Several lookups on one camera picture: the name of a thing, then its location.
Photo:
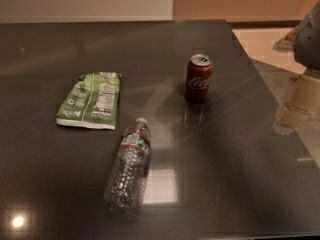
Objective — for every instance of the grey-white gripper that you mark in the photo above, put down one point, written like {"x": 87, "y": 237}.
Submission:
{"x": 308, "y": 44}

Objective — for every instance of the green jalapeno chip bag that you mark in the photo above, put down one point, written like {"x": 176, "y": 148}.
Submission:
{"x": 92, "y": 102}

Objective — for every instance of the red Coca-Cola can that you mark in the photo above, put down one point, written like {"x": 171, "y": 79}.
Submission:
{"x": 199, "y": 72}

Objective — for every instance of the clear plastic water bottle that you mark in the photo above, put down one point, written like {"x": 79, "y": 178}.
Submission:
{"x": 126, "y": 184}

